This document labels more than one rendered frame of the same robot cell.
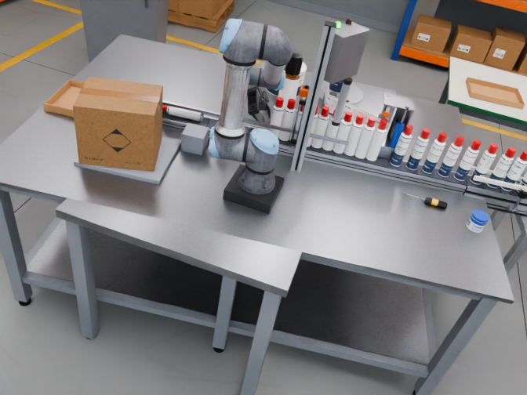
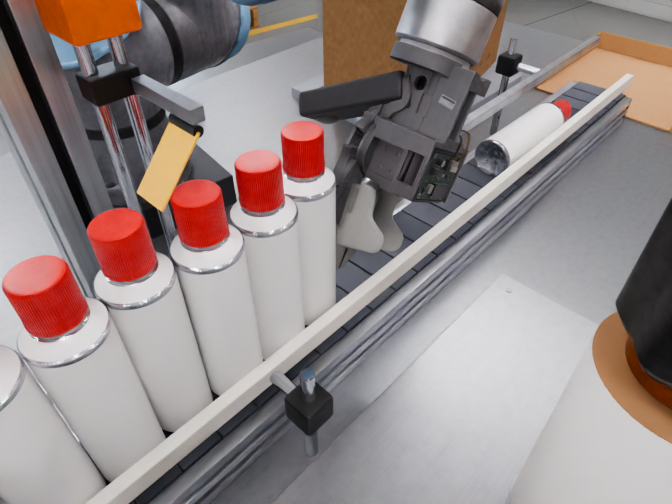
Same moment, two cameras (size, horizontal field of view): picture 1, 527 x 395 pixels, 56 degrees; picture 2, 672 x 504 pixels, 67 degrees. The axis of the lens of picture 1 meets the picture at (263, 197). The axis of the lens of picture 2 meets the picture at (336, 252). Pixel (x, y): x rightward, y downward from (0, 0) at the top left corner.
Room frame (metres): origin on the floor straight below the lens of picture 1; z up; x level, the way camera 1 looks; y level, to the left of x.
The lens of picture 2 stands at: (2.21, -0.24, 1.28)
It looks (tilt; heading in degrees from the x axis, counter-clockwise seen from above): 42 degrees down; 131
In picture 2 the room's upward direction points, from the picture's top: straight up
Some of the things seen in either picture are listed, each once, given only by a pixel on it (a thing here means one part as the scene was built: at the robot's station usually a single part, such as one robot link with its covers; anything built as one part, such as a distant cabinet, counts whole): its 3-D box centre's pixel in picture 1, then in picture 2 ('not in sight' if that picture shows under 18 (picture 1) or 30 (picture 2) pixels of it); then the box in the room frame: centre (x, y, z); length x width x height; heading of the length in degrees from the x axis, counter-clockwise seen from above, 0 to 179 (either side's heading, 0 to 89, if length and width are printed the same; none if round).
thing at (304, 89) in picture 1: (299, 116); (164, 206); (1.91, -0.09, 1.05); 0.10 x 0.04 x 0.33; 177
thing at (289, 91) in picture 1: (289, 82); (656, 414); (2.24, -0.02, 1.03); 0.09 x 0.09 x 0.30
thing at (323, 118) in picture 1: (321, 127); (95, 383); (1.96, -0.20, 0.98); 0.05 x 0.05 x 0.20
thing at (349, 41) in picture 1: (340, 52); not in sight; (1.87, -0.19, 1.38); 0.17 x 0.10 x 0.19; 142
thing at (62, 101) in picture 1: (88, 101); (631, 75); (2.01, 0.91, 0.85); 0.30 x 0.26 x 0.04; 87
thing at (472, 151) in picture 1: (467, 160); not in sight; (1.92, -0.87, 0.98); 0.05 x 0.05 x 0.20
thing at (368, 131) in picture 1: (365, 138); not in sight; (1.94, -0.40, 0.98); 0.05 x 0.05 x 0.20
